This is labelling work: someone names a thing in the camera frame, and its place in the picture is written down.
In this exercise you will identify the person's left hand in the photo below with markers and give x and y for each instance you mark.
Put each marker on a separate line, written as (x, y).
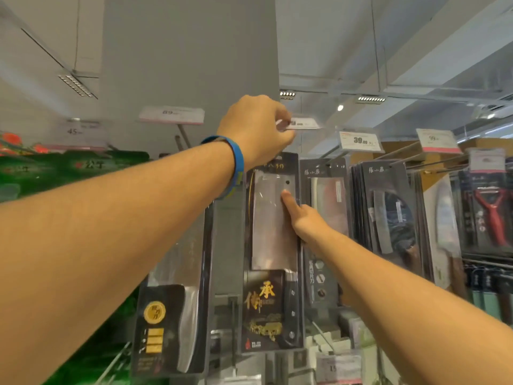
(256, 132)

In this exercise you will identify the person's right hand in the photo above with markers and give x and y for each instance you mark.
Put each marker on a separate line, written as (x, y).
(310, 224)

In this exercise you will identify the white red-edged price tag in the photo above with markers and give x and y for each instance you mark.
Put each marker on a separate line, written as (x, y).
(439, 141)
(360, 141)
(76, 136)
(306, 123)
(338, 368)

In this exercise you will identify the packaged cleaver wooden handle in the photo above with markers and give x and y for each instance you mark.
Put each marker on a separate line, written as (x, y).
(324, 172)

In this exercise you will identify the packaged round black knife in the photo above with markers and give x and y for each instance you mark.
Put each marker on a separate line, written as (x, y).
(384, 220)

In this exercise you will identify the grey metal display shelf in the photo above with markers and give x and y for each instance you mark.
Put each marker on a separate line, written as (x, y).
(228, 244)

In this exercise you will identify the white flip price tag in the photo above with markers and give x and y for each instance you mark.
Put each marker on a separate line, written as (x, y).
(172, 115)

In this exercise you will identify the packaged cleaver steel handle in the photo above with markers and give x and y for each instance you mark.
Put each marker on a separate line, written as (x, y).
(160, 316)

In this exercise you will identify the grey-backed flip price tag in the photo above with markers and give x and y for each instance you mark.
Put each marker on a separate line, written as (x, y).
(487, 160)

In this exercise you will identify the person's left forearm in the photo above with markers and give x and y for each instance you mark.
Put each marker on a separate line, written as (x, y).
(80, 256)

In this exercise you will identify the person's right forearm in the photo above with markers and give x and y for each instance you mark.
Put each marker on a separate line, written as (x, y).
(400, 300)

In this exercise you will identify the blue wristband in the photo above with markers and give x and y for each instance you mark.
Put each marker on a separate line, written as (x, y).
(239, 164)

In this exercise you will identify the black linear track light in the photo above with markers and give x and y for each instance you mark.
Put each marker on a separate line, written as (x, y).
(76, 85)
(371, 99)
(287, 94)

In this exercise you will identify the brown cardboard box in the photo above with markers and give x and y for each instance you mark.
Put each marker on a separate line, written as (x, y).
(489, 144)
(400, 147)

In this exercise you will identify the row of red Y-peeler packages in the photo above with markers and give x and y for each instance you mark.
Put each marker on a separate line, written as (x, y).
(489, 212)

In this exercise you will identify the row of mint carded utensils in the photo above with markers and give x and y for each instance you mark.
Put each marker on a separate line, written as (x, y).
(489, 300)

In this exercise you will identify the long ceiling air conditioner vent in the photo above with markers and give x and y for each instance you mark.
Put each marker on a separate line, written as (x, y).
(497, 108)

